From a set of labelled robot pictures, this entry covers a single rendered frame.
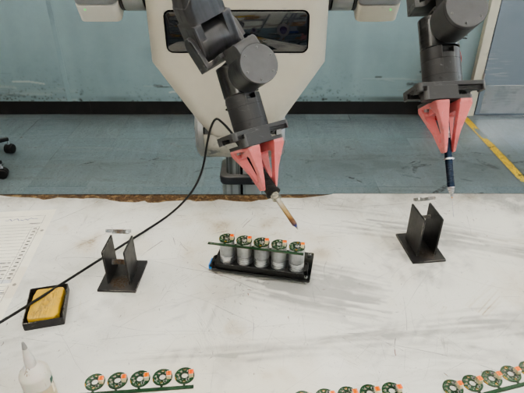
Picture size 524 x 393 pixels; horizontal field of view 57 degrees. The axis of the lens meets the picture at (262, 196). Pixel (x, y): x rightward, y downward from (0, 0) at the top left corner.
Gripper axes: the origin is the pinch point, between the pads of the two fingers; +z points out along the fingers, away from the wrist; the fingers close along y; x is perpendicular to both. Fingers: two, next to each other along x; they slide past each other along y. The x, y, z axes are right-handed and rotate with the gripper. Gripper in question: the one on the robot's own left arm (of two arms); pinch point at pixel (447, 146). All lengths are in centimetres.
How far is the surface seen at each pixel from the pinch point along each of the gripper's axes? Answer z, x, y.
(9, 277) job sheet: 16, 12, -69
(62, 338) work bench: 24, 1, -57
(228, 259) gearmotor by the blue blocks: 15.0, 8.5, -33.6
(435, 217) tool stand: 10.5, 8.8, 1.3
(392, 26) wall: -108, 225, 83
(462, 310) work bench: 24.4, 0.2, 0.3
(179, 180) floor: -14, 190, -55
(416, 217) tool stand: 10.5, 9.2, -1.8
